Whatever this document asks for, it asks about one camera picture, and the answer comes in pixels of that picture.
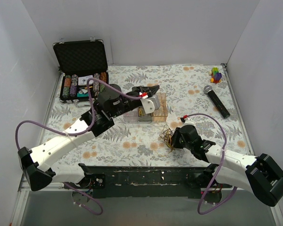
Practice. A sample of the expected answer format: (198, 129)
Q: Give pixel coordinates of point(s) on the aluminium frame rail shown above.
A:
(54, 207)

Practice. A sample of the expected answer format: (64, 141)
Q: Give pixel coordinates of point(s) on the floral patterned table mat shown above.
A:
(139, 144)

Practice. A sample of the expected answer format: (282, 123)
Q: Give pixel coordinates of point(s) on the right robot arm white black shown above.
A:
(260, 175)

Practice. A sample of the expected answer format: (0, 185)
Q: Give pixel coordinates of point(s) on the smoky grey plastic box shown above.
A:
(144, 117)

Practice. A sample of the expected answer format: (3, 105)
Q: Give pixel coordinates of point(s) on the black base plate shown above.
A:
(115, 182)

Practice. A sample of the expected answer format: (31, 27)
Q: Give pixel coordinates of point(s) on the black handheld microphone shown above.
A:
(216, 101)

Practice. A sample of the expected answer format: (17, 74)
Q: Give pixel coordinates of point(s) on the colourful toy block train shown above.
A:
(216, 76)

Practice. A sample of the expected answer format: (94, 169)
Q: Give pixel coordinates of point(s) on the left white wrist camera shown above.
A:
(149, 104)

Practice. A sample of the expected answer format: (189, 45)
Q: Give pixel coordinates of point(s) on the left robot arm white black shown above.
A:
(37, 163)

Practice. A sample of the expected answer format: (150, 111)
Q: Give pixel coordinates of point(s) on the black poker chip case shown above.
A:
(77, 59)

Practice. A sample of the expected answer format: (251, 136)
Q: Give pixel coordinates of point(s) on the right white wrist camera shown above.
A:
(186, 120)

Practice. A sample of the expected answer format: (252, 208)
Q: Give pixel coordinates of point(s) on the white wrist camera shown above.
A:
(149, 104)
(186, 120)

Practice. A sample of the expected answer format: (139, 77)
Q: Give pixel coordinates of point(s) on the white playing card deck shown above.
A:
(82, 81)

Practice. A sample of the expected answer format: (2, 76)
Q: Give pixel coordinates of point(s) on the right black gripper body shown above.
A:
(176, 138)

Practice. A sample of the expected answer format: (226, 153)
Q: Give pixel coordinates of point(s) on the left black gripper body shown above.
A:
(137, 94)

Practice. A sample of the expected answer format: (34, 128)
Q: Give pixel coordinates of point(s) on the amber plastic box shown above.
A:
(161, 114)

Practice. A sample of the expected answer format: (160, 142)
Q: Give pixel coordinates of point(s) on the clear plastic box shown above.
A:
(131, 116)

